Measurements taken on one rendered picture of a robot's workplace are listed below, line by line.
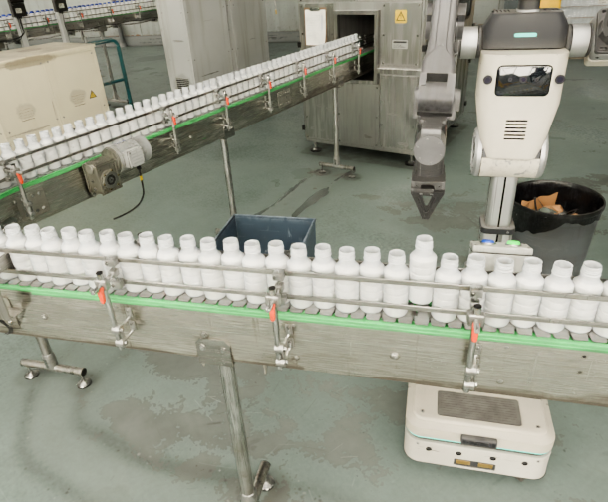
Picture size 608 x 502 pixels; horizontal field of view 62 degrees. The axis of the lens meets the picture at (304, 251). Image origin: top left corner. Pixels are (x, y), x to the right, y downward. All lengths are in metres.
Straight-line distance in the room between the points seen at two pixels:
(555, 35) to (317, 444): 1.70
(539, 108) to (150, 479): 1.93
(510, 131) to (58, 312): 1.42
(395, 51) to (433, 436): 3.47
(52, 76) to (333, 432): 4.02
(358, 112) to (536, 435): 3.61
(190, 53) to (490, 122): 5.72
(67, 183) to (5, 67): 2.55
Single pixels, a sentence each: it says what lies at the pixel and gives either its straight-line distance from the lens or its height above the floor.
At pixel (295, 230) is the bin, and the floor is 0.90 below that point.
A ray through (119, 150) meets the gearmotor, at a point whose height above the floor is 1.02.
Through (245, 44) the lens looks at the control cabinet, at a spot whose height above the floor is 0.74.
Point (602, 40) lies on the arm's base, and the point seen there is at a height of 1.52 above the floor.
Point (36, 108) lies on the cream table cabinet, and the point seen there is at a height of 0.76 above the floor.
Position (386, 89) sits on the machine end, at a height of 0.71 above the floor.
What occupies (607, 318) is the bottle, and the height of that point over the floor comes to 1.05.
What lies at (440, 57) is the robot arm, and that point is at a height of 1.58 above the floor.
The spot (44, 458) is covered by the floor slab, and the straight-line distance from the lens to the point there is 2.55.
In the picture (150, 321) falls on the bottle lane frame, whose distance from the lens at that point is 1.46.
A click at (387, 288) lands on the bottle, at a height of 1.08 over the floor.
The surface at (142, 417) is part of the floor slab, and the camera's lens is 2.53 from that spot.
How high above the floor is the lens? 1.76
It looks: 30 degrees down
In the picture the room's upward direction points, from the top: 4 degrees counter-clockwise
